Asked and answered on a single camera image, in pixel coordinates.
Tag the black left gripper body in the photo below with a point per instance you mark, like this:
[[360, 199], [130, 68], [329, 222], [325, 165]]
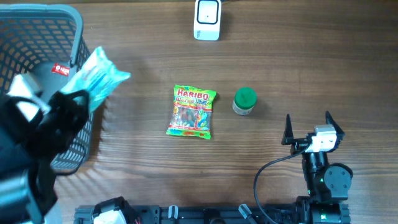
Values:
[[56, 129]]

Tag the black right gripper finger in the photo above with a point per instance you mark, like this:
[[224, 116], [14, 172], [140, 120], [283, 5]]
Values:
[[288, 132], [329, 120]]

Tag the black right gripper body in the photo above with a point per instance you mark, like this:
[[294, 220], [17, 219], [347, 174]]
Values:
[[300, 145]]

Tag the teal tissue packet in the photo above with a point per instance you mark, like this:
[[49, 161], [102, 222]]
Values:
[[98, 76]]

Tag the green lidded white jar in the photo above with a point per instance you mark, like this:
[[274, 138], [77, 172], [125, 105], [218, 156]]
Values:
[[244, 101]]

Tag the Haribo gummy candy bag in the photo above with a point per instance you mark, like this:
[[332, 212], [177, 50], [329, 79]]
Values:
[[192, 112]]

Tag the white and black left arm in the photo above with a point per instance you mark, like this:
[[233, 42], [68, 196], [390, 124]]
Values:
[[27, 181]]

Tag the white barcode scanner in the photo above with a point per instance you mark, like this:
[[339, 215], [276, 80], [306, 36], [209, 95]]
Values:
[[207, 20]]

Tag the grey plastic shopping basket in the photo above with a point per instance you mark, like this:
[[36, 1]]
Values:
[[34, 37]]

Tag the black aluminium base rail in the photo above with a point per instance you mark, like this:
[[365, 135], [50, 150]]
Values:
[[283, 213]]

